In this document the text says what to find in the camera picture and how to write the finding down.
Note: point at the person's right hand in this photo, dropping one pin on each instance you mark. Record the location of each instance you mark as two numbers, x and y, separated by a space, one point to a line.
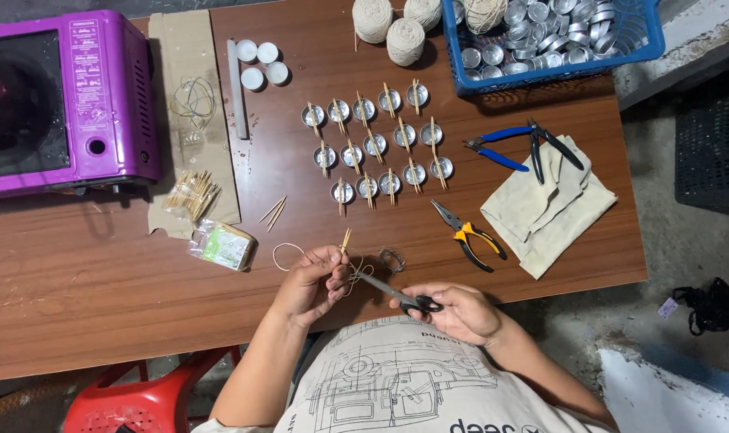
467 316

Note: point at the person's left hand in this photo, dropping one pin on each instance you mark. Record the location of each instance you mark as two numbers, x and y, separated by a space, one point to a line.
307 288

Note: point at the pair of toothpicks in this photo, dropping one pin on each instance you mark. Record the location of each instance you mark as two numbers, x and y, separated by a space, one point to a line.
345 239

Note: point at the yellow black long nose pliers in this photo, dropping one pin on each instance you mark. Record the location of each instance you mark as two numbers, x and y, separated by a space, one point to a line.
476 237

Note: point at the few stray toothpicks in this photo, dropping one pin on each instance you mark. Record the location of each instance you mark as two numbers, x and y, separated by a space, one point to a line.
275 211

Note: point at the green label toothpick packet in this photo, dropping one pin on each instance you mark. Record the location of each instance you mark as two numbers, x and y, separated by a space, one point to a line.
226 246

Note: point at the person's white printed shirt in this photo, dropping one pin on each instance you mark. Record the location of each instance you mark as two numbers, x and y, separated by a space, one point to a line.
400 385

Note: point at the cream cloth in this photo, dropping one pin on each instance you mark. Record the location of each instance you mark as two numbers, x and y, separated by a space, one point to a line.
545 216

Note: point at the loose heap of toothpicks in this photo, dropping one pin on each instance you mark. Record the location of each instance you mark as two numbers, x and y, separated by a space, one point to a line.
190 192

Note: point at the rows of cups with sticks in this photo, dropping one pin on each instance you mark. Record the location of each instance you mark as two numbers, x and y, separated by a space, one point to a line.
373 144

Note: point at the red plastic stool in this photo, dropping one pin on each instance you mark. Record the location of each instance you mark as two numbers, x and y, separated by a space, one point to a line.
148 400

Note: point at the grey metal bar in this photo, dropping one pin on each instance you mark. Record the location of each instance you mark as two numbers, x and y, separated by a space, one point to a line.
237 90

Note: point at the white tealight candle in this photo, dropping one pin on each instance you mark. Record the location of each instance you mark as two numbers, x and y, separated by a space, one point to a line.
276 73
267 53
246 50
252 79

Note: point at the black bag with tag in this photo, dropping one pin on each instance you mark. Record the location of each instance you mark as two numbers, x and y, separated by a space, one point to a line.
710 306

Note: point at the brown cardboard sheet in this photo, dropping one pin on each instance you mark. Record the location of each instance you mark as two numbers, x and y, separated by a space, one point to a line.
184 54

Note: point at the cream yarn ball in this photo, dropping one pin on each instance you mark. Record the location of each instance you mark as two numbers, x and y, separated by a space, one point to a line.
372 19
423 12
405 42
483 13

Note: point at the purple portable gas stove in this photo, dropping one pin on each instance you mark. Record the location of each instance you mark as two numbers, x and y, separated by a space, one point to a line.
109 96

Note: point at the heap of empty aluminium cups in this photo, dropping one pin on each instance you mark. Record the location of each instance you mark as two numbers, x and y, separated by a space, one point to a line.
551 36

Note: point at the black plastic crate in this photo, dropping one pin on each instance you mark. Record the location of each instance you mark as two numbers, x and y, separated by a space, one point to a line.
713 150

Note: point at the blue plastic basket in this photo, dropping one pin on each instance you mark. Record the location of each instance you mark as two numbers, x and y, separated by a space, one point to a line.
632 42

